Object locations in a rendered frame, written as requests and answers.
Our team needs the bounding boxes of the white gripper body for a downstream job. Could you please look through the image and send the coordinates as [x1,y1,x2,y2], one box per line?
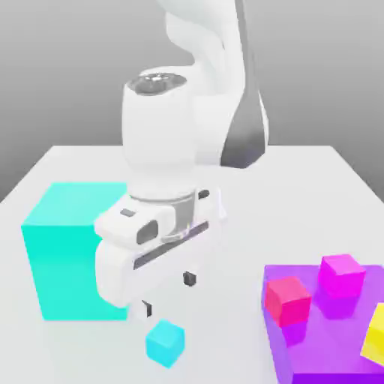
[94,216,230,311]

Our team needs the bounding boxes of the small cyan cube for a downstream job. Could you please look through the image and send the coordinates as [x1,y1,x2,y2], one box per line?
[145,318,186,370]

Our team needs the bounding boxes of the small red cube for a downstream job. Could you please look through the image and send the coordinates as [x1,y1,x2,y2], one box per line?
[264,275,313,329]

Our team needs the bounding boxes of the small magenta cube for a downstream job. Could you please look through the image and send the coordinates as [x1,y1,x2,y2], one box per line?
[317,253,368,300]

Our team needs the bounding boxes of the small yellow cube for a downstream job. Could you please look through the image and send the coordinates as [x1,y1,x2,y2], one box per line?
[359,301,384,368]

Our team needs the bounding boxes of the large teal box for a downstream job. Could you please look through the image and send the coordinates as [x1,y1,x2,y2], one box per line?
[20,181,131,323]

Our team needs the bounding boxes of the large purple box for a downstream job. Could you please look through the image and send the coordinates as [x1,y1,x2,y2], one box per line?
[261,263,384,384]

